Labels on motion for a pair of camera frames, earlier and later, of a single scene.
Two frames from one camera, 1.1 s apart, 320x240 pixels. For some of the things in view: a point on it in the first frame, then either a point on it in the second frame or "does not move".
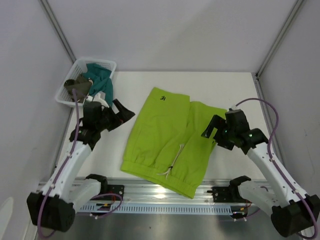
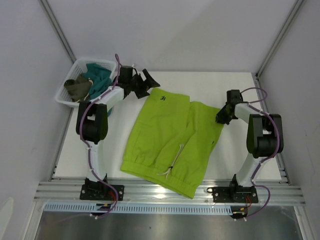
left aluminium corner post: (57, 30) does not move
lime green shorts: (164, 141) does not move
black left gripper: (123, 115) → (148, 83)
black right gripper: (216, 122) → (220, 118)
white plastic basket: (63, 96) does not move
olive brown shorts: (82, 85) does not move
